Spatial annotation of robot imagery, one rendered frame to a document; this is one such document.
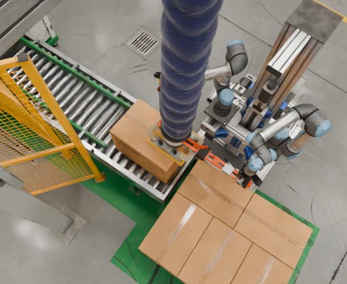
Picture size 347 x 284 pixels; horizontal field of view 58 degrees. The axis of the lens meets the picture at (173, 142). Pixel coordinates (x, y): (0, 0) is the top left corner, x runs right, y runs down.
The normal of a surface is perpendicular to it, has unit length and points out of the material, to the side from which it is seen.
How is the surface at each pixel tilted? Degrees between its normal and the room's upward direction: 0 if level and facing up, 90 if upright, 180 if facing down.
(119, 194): 0
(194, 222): 0
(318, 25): 0
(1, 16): 90
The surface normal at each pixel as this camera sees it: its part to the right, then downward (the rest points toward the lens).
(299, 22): 0.04, -0.38
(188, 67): 0.08, 0.77
